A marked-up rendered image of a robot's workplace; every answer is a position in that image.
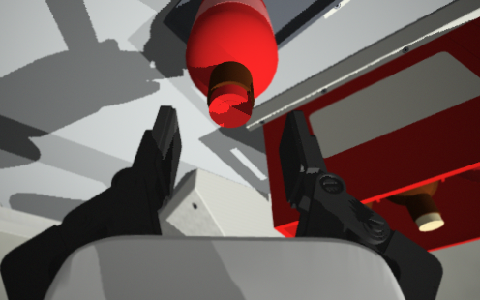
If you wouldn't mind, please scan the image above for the brown bottle with cream cap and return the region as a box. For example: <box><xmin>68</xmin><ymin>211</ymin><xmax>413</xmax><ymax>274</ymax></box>
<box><xmin>386</xmin><ymin>180</ymin><xmax>444</xmax><ymax>231</ymax></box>

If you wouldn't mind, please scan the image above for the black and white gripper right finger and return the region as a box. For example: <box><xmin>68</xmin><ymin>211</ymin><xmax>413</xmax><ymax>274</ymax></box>
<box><xmin>279</xmin><ymin>110</ymin><xmax>443</xmax><ymax>300</ymax></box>

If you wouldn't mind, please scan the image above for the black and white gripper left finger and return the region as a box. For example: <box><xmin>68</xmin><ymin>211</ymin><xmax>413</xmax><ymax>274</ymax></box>
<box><xmin>0</xmin><ymin>105</ymin><xmax>182</xmax><ymax>300</ymax></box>

